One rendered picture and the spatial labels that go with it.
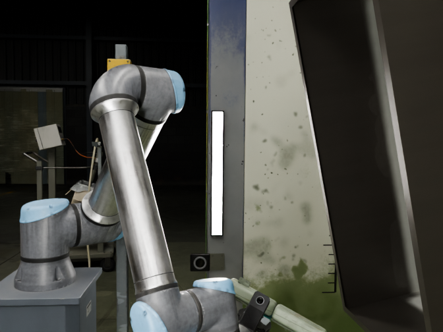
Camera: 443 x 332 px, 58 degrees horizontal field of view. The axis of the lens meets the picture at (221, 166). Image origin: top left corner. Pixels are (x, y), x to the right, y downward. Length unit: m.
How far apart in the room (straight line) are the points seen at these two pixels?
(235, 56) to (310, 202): 0.83
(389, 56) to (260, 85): 1.12
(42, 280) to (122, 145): 0.64
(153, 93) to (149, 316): 0.54
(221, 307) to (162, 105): 0.53
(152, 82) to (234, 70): 1.05
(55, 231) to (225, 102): 1.05
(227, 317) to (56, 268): 0.69
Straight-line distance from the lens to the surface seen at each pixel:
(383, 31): 1.03
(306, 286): 2.23
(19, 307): 1.42
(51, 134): 3.81
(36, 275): 1.43
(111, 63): 2.25
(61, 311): 1.39
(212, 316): 0.90
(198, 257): 2.07
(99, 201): 1.37
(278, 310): 1.22
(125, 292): 2.40
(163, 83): 1.07
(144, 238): 0.86
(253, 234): 2.09
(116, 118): 0.96
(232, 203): 2.05
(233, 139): 2.03
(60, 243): 1.43
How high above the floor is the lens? 1.11
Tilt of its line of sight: 3 degrees down
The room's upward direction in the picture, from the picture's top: 1 degrees clockwise
